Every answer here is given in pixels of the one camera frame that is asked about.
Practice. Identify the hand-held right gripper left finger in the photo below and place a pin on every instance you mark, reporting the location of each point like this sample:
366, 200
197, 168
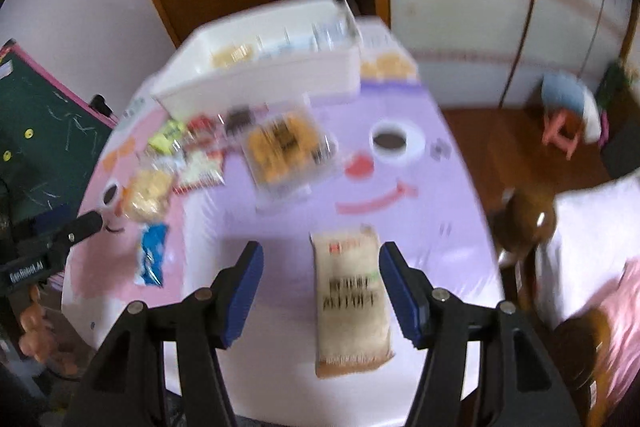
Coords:
244, 299

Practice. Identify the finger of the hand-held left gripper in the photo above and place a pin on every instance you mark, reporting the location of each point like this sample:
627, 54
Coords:
82, 227

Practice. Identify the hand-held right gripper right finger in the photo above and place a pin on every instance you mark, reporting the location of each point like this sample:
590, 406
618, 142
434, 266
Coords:
400, 299

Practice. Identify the beige snack packet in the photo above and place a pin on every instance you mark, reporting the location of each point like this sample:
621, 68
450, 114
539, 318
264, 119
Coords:
350, 297

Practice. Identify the dark brown snack packet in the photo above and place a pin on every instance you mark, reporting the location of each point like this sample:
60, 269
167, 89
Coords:
239, 119

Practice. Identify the white plastic bin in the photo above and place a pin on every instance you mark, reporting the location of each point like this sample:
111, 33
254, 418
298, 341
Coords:
280, 77

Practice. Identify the person's left hand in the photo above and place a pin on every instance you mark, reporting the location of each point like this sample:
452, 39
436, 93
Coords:
35, 327

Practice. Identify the clear bag of round crackers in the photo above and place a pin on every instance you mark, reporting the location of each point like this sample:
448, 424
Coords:
147, 194

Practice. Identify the blue snack packet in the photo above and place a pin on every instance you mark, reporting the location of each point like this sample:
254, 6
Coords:
152, 254

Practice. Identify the black clip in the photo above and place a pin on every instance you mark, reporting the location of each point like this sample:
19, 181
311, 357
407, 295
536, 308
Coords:
101, 105

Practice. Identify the yellow-green snack packet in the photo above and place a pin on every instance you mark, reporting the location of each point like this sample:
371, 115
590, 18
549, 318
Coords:
167, 136

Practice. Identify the red and white snack packet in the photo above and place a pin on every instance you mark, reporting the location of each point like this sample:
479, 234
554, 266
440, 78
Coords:
200, 169

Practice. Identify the wooden chair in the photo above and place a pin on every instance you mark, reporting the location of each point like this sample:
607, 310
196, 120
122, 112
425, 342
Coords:
530, 217

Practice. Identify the clear tray of pastries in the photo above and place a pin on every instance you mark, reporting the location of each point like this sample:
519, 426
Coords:
287, 147

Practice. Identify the white bedding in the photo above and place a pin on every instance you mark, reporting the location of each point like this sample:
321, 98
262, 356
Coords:
585, 237

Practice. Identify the pink blanket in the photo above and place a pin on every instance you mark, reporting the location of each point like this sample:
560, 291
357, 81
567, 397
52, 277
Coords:
622, 322

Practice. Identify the yellow cracker packet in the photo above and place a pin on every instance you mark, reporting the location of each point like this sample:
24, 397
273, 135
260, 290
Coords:
387, 67

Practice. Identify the pink plastic stool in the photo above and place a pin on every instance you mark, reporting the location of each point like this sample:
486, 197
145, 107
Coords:
562, 132

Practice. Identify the pile of snack packets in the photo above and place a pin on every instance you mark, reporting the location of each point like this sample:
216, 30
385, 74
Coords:
280, 44

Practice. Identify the small pink stool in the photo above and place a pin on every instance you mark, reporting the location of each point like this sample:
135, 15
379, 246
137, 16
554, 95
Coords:
565, 92

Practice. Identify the green chalkboard with pink frame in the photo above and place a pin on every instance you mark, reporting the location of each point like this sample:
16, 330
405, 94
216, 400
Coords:
45, 142

